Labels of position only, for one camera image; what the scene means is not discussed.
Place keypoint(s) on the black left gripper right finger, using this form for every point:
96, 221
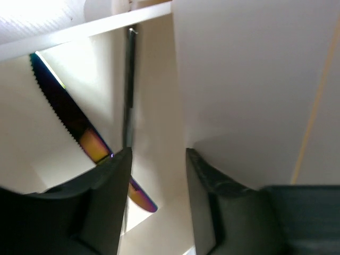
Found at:
231, 218

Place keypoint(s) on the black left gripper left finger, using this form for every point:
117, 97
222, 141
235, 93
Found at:
81, 216

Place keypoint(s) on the rainbow iridescent knife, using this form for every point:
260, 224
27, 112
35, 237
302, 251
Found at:
68, 111

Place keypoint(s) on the white drawer box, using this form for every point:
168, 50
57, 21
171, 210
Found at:
238, 81

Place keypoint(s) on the dark utensil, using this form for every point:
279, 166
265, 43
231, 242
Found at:
130, 47

